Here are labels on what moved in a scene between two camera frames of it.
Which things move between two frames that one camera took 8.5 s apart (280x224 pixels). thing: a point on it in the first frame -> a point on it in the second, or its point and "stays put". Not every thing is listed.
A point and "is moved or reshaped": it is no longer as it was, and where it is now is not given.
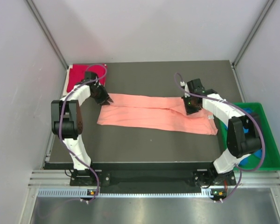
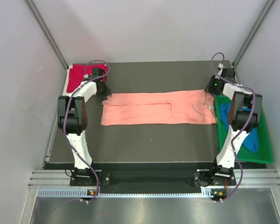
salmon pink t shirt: (155, 112) is moved or reshaped
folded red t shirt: (77, 73) stays put
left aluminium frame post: (45, 31) stays put
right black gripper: (188, 110) -> (210, 90)
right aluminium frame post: (268, 6) stays put
